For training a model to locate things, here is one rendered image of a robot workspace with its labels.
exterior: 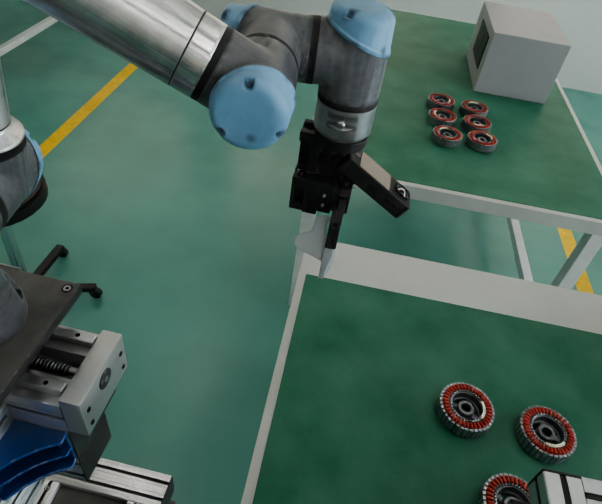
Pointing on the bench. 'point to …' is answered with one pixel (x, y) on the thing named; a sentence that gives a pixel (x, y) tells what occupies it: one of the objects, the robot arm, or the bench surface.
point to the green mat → (290, 422)
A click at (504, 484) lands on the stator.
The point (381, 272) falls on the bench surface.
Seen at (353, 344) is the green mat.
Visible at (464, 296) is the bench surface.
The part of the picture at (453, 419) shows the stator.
